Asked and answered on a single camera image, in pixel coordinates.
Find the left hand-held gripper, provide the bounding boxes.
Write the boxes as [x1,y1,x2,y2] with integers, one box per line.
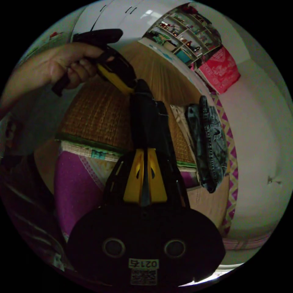
[51,28,139,97]

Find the person's left forearm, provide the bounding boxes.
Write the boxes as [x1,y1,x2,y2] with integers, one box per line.
[0,57,55,119]

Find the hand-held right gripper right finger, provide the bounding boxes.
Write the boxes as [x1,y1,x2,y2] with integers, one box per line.
[147,148,168,204]

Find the red patterned cloth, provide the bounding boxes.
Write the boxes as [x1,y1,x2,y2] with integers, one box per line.
[197,45,241,95]

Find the person's left hand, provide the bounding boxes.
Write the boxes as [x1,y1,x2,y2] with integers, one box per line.
[44,42,115,90]

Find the white shelf with items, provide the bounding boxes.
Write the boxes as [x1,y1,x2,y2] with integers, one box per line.
[141,4,224,68]

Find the black pants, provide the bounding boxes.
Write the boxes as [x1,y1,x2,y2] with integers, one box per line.
[129,78,179,207]

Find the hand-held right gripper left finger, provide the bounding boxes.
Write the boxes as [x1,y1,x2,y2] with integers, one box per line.
[124,149,145,204]

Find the person's body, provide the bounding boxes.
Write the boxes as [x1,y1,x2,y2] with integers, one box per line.
[0,110,77,274]

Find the white cupboard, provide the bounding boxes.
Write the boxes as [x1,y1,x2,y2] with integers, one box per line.
[73,0,175,47]

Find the pile of clothes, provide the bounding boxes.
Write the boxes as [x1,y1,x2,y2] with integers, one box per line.
[184,95,230,194]

